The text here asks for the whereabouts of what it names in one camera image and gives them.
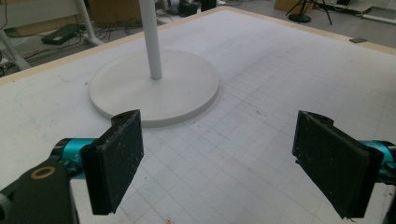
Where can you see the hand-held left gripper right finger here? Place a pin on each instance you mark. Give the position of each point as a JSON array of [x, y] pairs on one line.
[[333, 165]]

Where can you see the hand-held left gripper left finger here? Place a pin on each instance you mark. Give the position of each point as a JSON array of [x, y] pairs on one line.
[[115, 161]]

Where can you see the white hook stand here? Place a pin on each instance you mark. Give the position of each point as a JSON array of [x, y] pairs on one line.
[[174, 90]]

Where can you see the white desk leg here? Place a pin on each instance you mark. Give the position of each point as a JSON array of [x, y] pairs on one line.
[[14, 51], [88, 28]]

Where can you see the black flat box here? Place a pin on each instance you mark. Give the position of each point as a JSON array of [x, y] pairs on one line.
[[60, 34]]

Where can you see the large cardboard box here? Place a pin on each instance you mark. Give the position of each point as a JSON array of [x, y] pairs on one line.
[[115, 12]]

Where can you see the black tripod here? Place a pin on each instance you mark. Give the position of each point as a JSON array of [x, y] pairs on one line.
[[300, 17]]

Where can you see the small cardboard box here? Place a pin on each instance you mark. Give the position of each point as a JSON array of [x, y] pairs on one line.
[[286, 5]]

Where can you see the grey device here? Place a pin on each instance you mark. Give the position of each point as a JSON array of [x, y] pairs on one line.
[[186, 7]]

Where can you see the grey metal bracket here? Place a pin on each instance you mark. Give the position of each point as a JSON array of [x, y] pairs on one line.
[[358, 39]]

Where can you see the black metal frame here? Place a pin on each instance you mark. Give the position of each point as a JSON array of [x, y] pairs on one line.
[[208, 4]]

